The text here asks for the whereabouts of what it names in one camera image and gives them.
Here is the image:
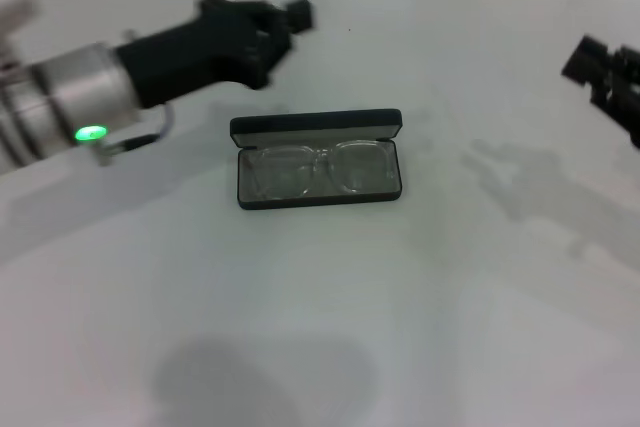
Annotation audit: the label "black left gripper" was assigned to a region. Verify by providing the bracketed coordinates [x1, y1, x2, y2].
[114, 0, 320, 110]

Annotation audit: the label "clear white glasses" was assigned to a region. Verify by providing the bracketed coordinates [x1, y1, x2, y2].
[243, 140, 400, 201]

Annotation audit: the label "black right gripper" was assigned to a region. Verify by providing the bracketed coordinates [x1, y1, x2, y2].
[559, 34, 640, 149]

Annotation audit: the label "black glasses case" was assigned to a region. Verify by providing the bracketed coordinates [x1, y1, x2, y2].
[228, 107, 405, 211]

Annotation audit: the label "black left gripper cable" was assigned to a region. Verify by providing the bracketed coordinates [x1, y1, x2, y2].
[98, 103, 177, 162]

